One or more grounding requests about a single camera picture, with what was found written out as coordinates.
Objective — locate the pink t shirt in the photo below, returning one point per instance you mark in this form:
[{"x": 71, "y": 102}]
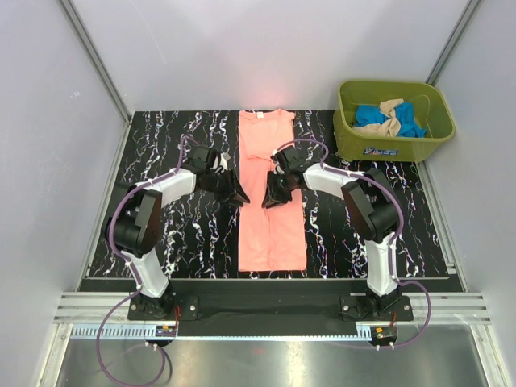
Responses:
[{"x": 269, "y": 239}]

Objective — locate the blue t shirt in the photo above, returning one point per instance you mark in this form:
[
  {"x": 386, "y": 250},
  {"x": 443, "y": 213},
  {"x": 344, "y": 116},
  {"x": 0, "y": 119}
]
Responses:
[{"x": 409, "y": 127}]

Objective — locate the right slotted cable duct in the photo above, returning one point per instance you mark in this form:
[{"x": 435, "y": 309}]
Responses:
[{"x": 383, "y": 334}]

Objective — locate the slotted cable duct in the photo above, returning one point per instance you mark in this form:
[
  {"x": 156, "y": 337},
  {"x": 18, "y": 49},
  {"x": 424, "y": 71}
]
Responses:
[
  {"x": 383, "y": 334},
  {"x": 123, "y": 331}
]

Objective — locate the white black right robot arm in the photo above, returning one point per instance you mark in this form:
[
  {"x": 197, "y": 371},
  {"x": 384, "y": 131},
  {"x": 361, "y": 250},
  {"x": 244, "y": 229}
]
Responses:
[{"x": 374, "y": 213}]

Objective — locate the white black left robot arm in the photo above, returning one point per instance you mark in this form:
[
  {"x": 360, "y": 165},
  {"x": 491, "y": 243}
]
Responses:
[{"x": 133, "y": 227}]

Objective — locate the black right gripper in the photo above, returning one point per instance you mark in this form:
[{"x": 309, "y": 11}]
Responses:
[{"x": 272, "y": 198}]

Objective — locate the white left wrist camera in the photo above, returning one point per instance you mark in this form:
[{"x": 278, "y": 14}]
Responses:
[{"x": 222, "y": 162}]

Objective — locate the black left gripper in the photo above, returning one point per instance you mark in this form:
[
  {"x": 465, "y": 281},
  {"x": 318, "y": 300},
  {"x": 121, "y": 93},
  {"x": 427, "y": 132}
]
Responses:
[{"x": 232, "y": 184}]

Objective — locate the aluminium frame rail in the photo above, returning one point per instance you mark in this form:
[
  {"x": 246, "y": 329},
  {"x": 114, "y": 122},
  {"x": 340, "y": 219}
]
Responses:
[{"x": 444, "y": 308}]

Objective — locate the olive green plastic bin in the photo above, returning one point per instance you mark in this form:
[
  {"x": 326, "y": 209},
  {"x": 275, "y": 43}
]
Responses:
[{"x": 430, "y": 111}]

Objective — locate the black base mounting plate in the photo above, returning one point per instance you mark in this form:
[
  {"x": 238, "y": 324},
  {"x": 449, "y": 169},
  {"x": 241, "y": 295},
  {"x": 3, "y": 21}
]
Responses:
[{"x": 320, "y": 321}]

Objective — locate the left slotted cable duct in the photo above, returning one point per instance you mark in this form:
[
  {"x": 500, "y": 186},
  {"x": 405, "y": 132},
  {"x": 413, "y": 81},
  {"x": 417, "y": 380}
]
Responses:
[{"x": 123, "y": 331}]

